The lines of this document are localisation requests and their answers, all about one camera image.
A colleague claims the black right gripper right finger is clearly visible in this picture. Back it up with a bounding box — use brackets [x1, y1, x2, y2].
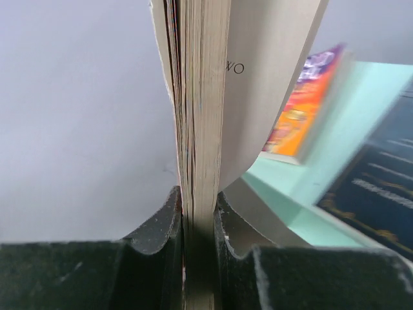
[214, 193, 412, 309]

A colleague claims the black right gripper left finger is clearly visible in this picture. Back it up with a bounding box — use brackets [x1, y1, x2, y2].
[1, 187, 183, 309]

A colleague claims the dark blue paperback book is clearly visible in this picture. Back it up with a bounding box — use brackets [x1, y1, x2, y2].
[317, 90, 412, 260]

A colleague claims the Roald Dahl Charlie book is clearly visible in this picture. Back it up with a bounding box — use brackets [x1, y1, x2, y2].
[260, 43, 352, 165]

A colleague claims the dark brown Edward Tulane book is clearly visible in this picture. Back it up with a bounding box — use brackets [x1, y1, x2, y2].
[150, 1, 327, 309]

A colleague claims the mint green wooden cube shelf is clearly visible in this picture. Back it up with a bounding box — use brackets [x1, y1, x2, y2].
[243, 62, 412, 248]

